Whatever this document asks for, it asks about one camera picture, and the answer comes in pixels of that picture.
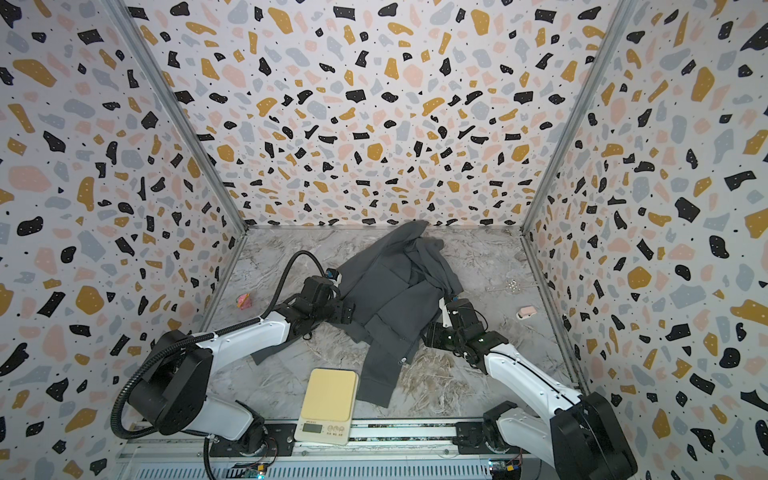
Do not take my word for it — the grey zip-up jacket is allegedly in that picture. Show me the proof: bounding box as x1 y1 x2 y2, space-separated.
250 220 464 409

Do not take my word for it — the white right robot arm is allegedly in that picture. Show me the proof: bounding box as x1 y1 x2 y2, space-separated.
422 298 638 479

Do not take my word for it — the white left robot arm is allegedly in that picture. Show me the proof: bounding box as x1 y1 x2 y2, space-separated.
111 269 342 453

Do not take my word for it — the small pink white toy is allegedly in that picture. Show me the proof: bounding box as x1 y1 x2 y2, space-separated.
516 306 538 320

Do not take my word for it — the clear acrylic perforated plate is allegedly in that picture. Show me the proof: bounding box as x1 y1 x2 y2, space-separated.
503 279 523 294

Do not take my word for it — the pink yellow flower toy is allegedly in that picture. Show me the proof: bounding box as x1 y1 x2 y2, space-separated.
237 293 252 310

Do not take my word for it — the cream kitchen scale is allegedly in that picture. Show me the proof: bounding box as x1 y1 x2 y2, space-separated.
294 368 359 446

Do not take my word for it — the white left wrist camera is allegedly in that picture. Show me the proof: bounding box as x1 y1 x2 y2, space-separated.
325 268 340 282

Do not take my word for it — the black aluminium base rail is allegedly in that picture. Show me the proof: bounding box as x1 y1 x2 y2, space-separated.
212 418 522 461

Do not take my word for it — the black corrugated cable conduit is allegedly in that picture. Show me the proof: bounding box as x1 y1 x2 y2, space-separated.
110 250 328 441

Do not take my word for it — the aluminium corner frame post left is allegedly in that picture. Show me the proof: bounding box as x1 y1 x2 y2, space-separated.
103 1 248 236

